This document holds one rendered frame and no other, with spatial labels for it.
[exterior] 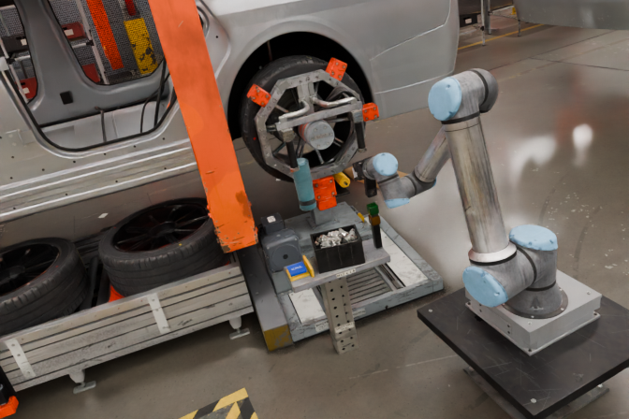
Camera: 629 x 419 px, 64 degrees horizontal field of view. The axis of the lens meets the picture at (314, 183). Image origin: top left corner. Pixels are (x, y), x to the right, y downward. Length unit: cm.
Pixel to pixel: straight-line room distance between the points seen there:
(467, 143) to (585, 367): 83
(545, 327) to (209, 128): 142
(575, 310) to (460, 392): 56
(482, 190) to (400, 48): 137
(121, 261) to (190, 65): 104
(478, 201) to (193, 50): 116
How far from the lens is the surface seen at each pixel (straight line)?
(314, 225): 290
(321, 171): 263
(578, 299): 202
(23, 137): 266
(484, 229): 165
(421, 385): 224
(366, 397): 222
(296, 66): 255
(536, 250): 180
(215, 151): 210
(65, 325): 255
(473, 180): 160
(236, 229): 224
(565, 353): 196
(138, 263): 252
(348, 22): 269
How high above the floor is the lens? 164
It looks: 24 degrees down
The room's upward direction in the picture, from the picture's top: 11 degrees counter-clockwise
